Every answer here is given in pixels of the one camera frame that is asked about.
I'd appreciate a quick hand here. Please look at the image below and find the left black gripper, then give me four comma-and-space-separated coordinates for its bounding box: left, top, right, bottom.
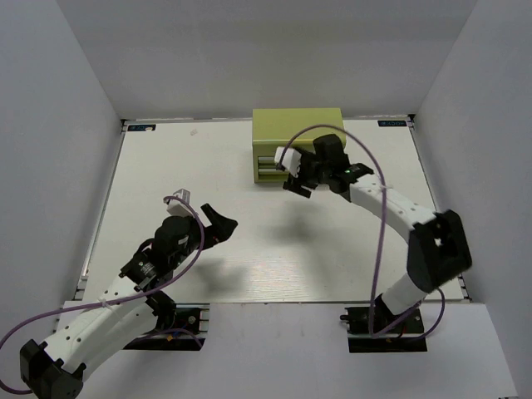
171, 204, 238, 268

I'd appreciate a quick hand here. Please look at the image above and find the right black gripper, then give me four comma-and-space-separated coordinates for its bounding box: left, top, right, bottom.
284, 145, 332, 199

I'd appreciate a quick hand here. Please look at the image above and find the green metal drawer chest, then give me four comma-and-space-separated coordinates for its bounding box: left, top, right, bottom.
252, 108, 343, 184

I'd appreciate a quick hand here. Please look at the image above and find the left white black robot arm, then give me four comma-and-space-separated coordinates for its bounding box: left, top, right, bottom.
20, 197, 238, 398

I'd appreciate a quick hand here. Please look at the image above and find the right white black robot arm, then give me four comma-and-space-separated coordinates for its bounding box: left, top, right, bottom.
274, 134, 472, 337

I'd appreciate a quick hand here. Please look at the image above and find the right blue corner label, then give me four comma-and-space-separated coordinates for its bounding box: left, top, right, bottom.
377, 120, 407, 127

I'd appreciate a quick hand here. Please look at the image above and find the blue corner label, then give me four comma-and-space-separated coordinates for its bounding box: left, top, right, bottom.
127, 124, 156, 131
377, 120, 407, 127

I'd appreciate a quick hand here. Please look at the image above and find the left blue corner label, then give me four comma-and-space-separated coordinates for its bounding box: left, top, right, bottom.
127, 124, 156, 131

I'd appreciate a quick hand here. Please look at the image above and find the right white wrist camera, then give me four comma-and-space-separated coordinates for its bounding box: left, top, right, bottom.
273, 146, 303, 177

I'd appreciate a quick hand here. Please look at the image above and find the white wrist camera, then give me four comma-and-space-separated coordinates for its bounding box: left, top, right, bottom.
273, 146, 303, 177
163, 189, 192, 217

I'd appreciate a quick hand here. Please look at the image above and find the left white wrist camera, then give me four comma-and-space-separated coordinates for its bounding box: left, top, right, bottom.
163, 189, 192, 217

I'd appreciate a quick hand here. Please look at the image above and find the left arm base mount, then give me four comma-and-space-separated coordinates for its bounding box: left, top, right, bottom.
124, 304, 210, 352

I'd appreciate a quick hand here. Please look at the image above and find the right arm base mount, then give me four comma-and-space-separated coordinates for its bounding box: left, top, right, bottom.
338, 303, 429, 355

